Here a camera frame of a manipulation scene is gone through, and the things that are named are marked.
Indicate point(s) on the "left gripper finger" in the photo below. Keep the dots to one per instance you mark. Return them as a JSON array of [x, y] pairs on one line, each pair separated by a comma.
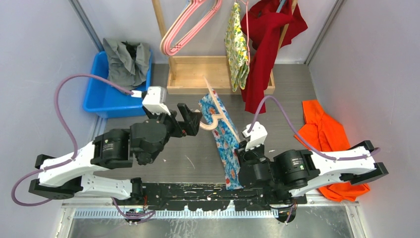
[[190, 118], [190, 128]]

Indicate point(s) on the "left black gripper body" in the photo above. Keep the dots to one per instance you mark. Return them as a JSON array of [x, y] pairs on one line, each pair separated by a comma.
[[173, 127]]

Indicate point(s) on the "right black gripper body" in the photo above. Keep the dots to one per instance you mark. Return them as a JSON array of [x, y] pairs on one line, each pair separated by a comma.
[[256, 154]]

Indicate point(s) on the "blue floral garment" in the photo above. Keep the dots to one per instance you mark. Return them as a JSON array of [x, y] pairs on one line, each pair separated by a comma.
[[225, 135]]

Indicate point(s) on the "yellow floral garment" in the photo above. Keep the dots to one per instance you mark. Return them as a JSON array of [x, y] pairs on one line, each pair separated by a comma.
[[237, 50]]

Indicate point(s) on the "red skirt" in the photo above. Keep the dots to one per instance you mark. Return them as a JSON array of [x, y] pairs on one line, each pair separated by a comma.
[[268, 31]]

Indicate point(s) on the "thin pink wire hanger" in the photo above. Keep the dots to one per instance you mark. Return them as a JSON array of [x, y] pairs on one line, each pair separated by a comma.
[[246, 4]]

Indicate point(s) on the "grey-blue hanger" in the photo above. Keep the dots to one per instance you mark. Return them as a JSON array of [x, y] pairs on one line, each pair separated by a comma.
[[281, 5]]

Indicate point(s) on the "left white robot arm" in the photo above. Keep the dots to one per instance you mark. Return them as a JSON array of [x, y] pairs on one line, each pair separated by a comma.
[[75, 174]]

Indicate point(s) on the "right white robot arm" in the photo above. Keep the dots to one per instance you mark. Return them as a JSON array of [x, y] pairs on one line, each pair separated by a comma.
[[293, 173]]

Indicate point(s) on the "wooden clothes rack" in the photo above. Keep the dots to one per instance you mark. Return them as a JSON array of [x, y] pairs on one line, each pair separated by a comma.
[[187, 73]]

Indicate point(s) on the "grey garment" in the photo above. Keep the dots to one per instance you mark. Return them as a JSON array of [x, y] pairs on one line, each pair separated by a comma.
[[128, 62]]

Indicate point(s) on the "orange garment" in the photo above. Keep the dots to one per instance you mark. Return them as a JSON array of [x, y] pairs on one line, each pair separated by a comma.
[[326, 134]]

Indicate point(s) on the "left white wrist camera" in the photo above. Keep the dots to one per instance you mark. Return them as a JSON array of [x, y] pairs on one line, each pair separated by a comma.
[[153, 100]]

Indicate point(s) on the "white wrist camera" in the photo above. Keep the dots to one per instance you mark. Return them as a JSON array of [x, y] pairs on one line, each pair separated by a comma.
[[153, 100], [256, 137]]

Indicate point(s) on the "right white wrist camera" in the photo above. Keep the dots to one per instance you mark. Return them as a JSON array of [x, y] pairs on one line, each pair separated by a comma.
[[256, 137]]

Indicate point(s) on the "slotted cable duct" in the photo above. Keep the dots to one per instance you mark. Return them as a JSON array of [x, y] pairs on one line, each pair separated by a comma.
[[112, 213]]

